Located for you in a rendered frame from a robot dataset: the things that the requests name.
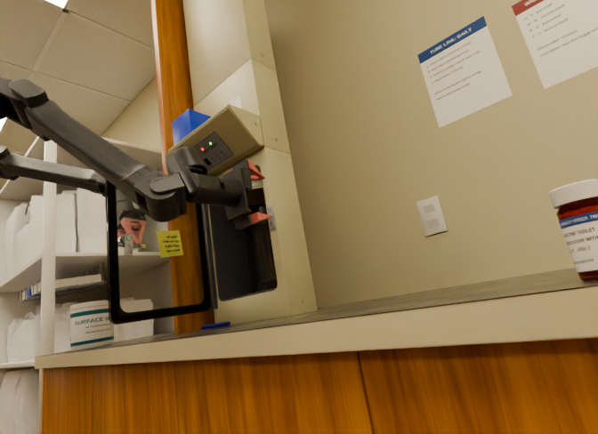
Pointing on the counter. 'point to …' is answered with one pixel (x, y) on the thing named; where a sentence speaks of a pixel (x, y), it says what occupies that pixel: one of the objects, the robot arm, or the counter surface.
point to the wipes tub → (90, 325)
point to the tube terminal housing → (292, 285)
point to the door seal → (117, 270)
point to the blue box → (187, 124)
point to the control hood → (231, 124)
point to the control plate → (213, 150)
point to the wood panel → (173, 92)
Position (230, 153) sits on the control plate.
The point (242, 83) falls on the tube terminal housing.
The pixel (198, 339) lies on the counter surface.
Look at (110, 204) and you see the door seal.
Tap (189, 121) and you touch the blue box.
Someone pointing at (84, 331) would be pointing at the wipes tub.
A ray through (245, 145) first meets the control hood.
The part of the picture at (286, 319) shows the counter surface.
